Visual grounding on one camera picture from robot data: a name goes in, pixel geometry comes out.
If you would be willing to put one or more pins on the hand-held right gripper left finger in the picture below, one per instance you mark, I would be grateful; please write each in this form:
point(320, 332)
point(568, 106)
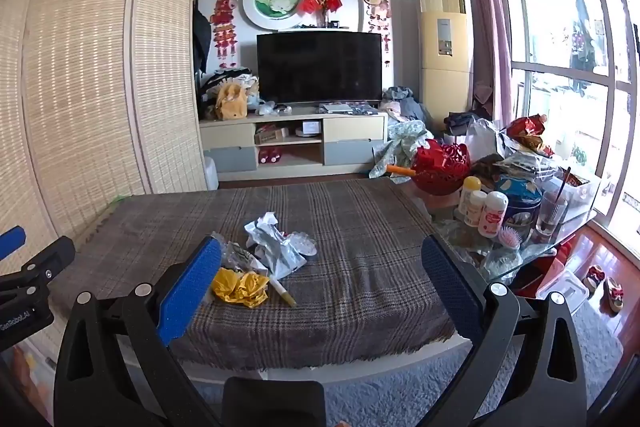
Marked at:
point(190, 287)

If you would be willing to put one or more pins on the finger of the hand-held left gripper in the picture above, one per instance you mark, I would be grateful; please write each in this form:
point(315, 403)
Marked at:
point(50, 257)
point(12, 242)

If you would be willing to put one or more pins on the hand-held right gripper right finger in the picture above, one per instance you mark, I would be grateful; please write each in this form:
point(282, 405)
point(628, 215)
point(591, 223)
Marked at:
point(450, 287)

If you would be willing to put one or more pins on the white printed plastic packet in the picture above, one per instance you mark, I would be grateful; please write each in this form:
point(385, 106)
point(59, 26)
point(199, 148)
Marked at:
point(277, 252)

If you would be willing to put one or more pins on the white tissue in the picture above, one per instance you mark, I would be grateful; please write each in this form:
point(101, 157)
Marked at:
point(268, 221)

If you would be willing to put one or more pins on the crumpled yellow wrapper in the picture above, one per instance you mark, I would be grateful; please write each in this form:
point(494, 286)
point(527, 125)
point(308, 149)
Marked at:
point(240, 287)

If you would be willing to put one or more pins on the clear plastic wrapper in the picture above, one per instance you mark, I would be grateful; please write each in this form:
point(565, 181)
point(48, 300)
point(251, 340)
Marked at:
point(237, 254)

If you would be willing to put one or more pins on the pink hairbrush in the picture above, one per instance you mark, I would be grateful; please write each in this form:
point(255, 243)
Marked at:
point(510, 238)

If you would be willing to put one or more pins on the small white red bottle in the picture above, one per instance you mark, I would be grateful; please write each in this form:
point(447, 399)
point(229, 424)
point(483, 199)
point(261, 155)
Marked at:
point(474, 209)

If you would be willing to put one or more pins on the large white red bottle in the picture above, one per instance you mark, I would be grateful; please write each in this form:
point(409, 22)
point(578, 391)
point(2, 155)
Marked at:
point(494, 214)

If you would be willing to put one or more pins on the beige marker pen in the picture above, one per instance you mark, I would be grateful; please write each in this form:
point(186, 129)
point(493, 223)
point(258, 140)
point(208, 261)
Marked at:
point(282, 294)

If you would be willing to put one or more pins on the red plastic box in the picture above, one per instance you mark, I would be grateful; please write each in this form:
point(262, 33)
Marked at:
point(545, 274)

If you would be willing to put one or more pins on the white bottle yellow cap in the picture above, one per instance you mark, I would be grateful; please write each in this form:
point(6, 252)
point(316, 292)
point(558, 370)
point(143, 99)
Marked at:
point(470, 187)

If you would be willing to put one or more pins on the blue round tin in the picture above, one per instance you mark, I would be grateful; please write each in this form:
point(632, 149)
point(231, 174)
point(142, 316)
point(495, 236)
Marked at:
point(520, 202)

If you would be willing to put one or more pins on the brown plaid blanket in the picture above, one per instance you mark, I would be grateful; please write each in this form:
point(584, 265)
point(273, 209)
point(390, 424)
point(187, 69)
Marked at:
point(350, 232)

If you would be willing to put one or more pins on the clear plastic blister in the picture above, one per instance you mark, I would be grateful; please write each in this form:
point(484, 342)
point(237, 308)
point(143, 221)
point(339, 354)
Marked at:
point(301, 244)

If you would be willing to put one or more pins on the blue-grey fluffy rug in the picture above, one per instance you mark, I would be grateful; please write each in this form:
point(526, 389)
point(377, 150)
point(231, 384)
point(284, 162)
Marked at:
point(400, 399)

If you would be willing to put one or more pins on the glass cup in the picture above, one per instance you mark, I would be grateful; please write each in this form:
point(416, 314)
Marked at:
point(550, 212)

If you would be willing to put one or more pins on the green floral cloth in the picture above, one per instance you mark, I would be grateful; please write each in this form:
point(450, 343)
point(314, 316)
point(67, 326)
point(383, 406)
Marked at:
point(400, 144)

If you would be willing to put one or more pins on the white plastic bag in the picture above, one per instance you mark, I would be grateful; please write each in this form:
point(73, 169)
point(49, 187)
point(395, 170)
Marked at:
point(482, 137)

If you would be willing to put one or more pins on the pair of slippers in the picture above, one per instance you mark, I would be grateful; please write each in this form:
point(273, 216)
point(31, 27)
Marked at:
point(607, 287)

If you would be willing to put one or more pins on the clear storage box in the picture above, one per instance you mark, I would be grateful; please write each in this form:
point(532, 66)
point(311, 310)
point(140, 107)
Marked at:
point(582, 187)

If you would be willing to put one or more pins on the cardboard box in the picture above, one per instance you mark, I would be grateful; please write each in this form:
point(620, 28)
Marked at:
point(270, 136)

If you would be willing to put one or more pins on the red snack bag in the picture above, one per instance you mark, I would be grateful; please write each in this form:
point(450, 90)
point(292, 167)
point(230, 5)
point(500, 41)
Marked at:
point(525, 129)

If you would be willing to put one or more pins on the bamboo folding screen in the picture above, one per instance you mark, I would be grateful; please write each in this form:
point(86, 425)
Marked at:
point(90, 82)

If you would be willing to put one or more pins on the beige grey television stand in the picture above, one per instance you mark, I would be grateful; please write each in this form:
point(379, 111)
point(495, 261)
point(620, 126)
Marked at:
point(350, 129)

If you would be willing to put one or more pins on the yellow plush bag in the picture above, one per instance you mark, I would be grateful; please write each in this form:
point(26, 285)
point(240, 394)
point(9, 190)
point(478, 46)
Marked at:
point(231, 103)

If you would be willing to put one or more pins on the pile of clothes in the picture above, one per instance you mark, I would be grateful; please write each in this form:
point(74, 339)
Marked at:
point(400, 99)
point(212, 82)

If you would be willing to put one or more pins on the cream standing air conditioner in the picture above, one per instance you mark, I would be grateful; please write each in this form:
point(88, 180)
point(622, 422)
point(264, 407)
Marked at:
point(445, 57)

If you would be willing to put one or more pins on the black hanging jacket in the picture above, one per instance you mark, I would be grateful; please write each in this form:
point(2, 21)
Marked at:
point(200, 32)

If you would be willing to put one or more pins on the black flat television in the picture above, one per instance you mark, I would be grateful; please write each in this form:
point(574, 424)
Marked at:
point(320, 67)

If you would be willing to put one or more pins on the pink curtain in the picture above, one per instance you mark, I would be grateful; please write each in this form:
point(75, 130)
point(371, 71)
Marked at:
point(482, 7)

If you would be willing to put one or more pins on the red flower decoration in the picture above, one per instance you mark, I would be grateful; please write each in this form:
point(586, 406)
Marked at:
point(322, 1)

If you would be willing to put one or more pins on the round white wall plate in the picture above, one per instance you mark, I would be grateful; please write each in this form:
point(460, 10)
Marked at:
point(276, 1)

